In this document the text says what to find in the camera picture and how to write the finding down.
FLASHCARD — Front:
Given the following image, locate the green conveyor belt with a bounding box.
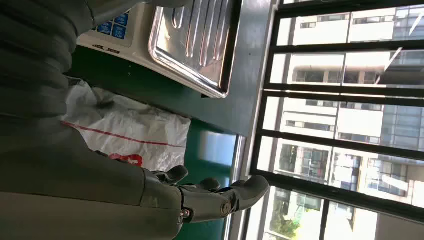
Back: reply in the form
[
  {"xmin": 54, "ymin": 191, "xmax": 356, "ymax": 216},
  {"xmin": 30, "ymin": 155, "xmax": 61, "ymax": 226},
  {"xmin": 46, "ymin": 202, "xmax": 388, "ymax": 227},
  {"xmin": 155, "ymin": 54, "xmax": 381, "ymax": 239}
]
[{"xmin": 173, "ymin": 118, "xmax": 248, "ymax": 240}]

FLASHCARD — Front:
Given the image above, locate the white electronic scale steel tray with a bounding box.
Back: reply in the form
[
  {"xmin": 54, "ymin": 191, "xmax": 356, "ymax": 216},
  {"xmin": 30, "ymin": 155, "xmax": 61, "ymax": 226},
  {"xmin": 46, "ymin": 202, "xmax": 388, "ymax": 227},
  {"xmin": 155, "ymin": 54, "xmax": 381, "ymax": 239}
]
[{"xmin": 76, "ymin": 0, "xmax": 243, "ymax": 99}]

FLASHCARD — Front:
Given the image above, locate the pale building outside window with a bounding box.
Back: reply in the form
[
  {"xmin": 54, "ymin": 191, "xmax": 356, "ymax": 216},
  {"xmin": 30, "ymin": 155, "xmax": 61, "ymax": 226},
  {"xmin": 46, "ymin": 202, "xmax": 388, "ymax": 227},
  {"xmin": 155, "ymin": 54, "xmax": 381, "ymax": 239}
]
[{"xmin": 264, "ymin": 0, "xmax": 424, "ymax": 240}]

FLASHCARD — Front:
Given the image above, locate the black window frame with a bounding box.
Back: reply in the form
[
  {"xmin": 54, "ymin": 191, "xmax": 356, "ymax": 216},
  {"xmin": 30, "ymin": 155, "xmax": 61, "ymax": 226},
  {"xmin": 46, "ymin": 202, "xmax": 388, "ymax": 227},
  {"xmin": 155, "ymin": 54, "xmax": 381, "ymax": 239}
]
[{"xmin": 250, "ymin": 0, "xmax": 424, "ymax": 226}]

